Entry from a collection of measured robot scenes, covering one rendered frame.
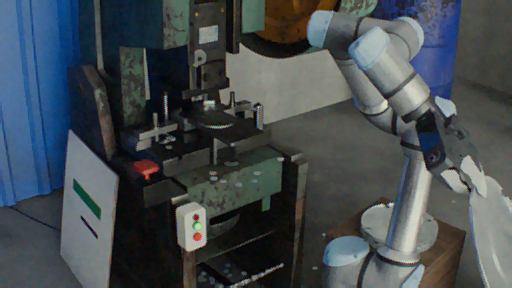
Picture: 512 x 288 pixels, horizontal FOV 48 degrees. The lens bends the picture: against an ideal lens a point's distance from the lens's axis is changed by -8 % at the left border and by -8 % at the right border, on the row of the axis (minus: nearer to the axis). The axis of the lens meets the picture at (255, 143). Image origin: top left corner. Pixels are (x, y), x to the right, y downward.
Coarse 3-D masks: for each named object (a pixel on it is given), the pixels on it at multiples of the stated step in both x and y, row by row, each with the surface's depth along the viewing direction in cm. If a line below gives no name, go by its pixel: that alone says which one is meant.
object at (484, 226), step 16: (496, 192) 115; (480, 208) 106; (496, 208) 112; (480, 224) 103; (496, 224) 108; (480, 240) 101; (496, 240) 105; (480, 256) 99; (496, 256) 103; (480, 272) 97; (496, 272) 102
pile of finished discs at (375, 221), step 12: (372, 216) 227; (384, 216) 227; (432, 216) 226; (372, 228) 220; (384, 228) 220; (432, 228) 219; (372, 240) 215; (384, 240) 212; (420, 240) 212; (432, 240) 213
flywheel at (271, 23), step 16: (272, 0) 224; (288, 0) 217; (304, 0) 211; (320, 0) 205; (336, 0) 194; (272, 16) 227; (288, 16) 220; (304, 16) 213; (256, 32) 231; (272, 32) 224; (288, 32) 217; (304, 32) 210
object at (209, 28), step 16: (208, 0) 196; (224, 0) 197; (208, 16) 195; (224, 16) 199; (208, 32) 197; (224, 32) 201; (208, 48) 199; (224, 48) 203; (176, 64) 203; (192, 64) 197; (208, 64) 198; (224, 64) 202; (176, 80) 205; (192, 80) 199; (208, 80) 198; (224, 80) 204
